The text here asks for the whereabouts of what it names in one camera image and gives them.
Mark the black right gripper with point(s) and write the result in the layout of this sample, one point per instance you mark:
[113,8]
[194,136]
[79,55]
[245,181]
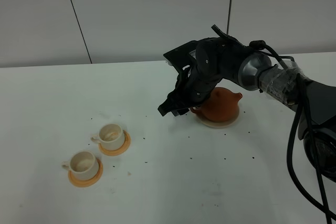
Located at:
[216,59]

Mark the brown clay teapot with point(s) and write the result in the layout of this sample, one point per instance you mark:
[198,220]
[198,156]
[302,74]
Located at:
[221,106]

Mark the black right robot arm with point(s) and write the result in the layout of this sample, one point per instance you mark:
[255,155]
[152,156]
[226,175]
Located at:
[282,79]

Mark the beige round teapot coaster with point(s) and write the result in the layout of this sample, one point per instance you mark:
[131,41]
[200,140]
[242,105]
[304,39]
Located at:
[218,125]

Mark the orange coaster far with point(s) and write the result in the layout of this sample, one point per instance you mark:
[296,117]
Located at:
[118,151]

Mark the orange coaster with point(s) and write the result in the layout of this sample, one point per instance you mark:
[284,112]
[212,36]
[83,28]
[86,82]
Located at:
[86,183]
[118,151]

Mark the white teacup far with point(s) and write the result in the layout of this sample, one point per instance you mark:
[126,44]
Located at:
[111,137]

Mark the white teacup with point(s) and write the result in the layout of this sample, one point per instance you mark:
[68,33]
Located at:
[111,137]
[83,165]

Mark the white teacup near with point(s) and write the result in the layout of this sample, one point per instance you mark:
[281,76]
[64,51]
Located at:
[83,165]

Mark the orange coaster near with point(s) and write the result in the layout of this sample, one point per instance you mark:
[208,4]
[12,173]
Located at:
[86,183]

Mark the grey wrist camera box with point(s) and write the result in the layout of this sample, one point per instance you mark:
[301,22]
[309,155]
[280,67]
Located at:
[181,56]

